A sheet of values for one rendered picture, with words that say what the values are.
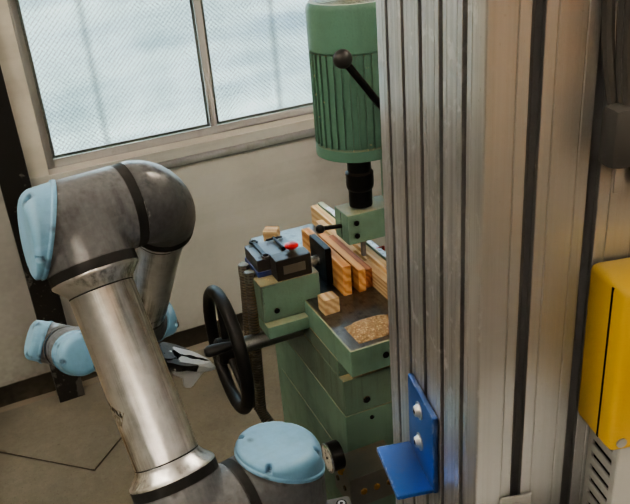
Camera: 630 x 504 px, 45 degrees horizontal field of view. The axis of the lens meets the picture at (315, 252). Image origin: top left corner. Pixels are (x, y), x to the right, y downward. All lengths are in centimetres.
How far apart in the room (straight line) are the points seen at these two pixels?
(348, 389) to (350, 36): 70
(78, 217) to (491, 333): 59
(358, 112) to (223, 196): 156
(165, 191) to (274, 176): 206
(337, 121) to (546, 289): 101
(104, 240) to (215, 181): 201
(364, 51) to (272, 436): 76
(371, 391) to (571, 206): 112
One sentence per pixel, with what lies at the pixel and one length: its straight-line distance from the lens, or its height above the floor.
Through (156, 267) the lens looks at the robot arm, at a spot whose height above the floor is 121.
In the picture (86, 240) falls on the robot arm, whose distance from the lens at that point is 98.
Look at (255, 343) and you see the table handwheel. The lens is 169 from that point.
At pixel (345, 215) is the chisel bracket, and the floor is 107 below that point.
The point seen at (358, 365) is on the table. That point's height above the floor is 86.
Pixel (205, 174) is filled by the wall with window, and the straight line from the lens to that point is 296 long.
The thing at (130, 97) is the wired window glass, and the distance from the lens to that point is 289.
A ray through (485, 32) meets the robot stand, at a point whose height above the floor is 163.
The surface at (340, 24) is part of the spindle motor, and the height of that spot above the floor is 147.
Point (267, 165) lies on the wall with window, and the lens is 304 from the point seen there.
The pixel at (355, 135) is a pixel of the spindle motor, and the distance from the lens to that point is 153.
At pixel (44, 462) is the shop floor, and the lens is 286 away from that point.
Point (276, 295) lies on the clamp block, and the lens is 163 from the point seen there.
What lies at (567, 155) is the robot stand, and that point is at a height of 155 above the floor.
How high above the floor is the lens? 172
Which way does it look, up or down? 26 degrees down
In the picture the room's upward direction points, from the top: 5 degrees counter-clockwise
